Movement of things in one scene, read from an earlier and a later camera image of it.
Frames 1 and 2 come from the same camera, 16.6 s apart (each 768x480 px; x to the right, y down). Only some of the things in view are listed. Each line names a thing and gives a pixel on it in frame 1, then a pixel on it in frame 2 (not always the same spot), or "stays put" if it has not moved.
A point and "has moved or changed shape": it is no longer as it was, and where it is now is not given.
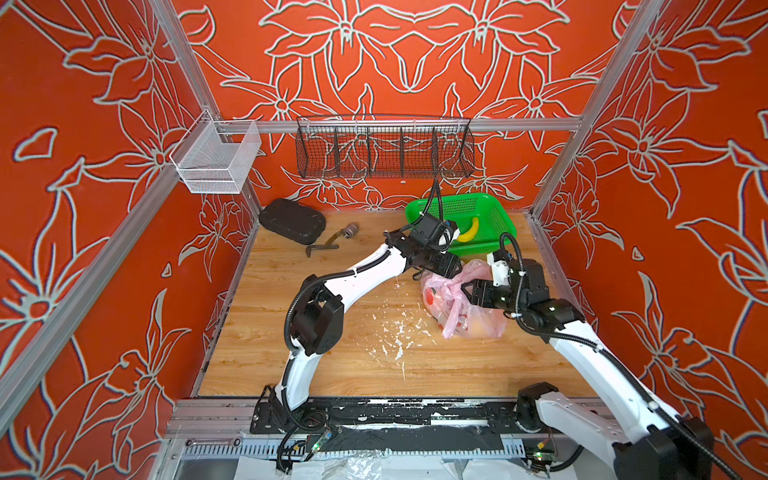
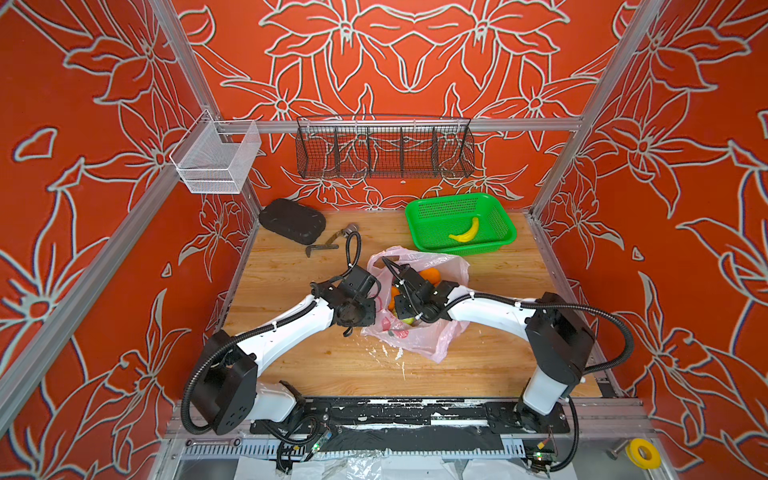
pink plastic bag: x=453 y=313 has moved or changed shape
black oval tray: x=297 y=221 stays put
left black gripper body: x=435 y=260 → x=365 y=311
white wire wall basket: x=214 y=156 stays put
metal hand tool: x=349 y=230 stays put
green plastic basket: x=494 y=228 stays put
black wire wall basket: x=334 y=147 stays put
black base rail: x=421 y=425 stays put
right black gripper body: x=494 y=296 → x=406 y=309
